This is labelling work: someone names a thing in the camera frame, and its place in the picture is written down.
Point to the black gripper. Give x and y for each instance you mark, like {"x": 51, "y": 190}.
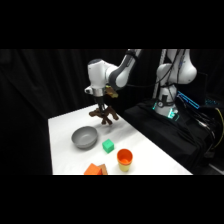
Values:
{"x": 99, "y": 101}

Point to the brown toy deer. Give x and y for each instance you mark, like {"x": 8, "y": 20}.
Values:
{"x": 106, "y": 119}

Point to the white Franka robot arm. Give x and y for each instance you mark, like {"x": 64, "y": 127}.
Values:
{"x": 100, "y": 71}

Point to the grey bowl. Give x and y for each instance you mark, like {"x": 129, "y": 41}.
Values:
{"x": 85, "y": 136}

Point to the green cube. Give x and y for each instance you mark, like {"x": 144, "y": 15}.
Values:
{"x": 108, "y": 146}

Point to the orange plastic cup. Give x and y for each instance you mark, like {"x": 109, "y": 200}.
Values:
{"x": 124, "y": 156}

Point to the brown wooden block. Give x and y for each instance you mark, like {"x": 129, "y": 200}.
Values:
{"x": 104, "y": 170}

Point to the orange block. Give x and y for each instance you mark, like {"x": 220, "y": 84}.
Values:
{"x": 92, "y": 170}

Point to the yellow plastic cup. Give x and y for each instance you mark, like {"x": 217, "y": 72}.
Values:
{"x": 124, "y": 167}

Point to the black curtain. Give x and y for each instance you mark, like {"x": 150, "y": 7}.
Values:
{"x": 43, "y": 86}

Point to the black robot stand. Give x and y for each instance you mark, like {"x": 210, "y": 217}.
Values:
{"x": 166, "y": 136}

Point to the small green light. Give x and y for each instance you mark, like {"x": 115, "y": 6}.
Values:
{"x": 173, "y": 115}

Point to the blue-lit device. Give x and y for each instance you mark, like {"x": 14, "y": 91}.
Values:
{"x": 188, "y": 99}

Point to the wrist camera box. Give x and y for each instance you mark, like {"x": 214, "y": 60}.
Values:
{"x": 112, "y": 91}

